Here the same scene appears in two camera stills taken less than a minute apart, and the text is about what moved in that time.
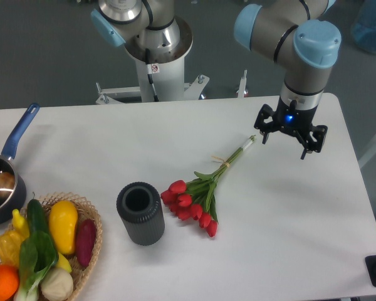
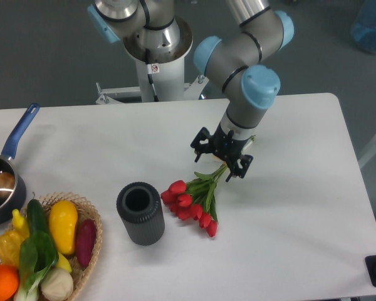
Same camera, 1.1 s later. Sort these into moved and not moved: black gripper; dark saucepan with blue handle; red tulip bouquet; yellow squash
Moved: black gripper
Not moved: yellow squash; dark saucepan with blue handle; red tulip bouquet
